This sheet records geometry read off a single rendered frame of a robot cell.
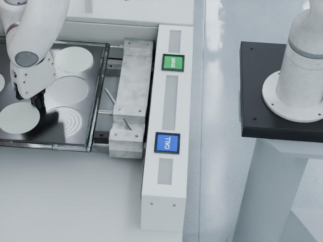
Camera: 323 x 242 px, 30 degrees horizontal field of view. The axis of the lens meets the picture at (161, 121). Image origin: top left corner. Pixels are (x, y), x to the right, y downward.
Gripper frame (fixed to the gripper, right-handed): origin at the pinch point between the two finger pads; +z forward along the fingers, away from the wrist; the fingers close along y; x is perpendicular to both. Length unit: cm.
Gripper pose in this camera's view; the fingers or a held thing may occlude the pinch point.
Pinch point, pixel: (37, 99)
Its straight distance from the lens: 150.2
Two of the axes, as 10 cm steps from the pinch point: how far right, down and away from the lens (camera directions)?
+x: -7.3, -5.4, 4.2
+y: 6.8, -5.5, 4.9
